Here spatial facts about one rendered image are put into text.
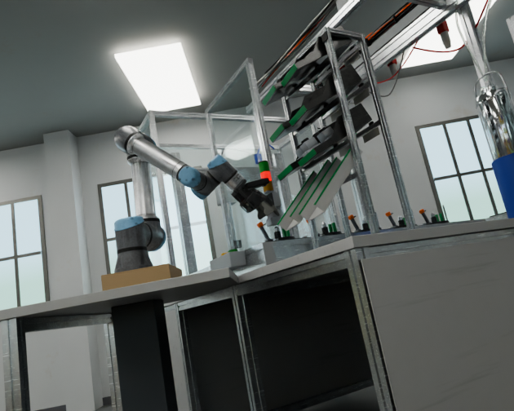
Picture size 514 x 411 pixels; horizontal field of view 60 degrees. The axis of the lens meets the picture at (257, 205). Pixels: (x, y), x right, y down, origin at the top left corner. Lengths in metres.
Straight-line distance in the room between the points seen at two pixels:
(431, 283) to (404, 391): 0.30
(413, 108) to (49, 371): 5.32
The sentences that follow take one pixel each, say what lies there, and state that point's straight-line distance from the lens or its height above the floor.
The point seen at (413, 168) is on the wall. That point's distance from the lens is 5.79.
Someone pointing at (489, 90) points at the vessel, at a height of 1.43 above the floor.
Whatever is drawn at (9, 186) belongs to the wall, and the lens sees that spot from 6.32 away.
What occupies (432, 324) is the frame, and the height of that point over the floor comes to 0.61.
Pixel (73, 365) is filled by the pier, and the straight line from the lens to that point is 5.47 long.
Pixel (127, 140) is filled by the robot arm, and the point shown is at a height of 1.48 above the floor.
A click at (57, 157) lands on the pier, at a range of 5.85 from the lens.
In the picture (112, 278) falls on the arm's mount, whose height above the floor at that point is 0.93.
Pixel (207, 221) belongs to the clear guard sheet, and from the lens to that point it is 3.27.
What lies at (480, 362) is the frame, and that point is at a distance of 1.42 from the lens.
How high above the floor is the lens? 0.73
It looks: 13 degrees up
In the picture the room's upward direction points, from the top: 11 degrees counter-clockwise
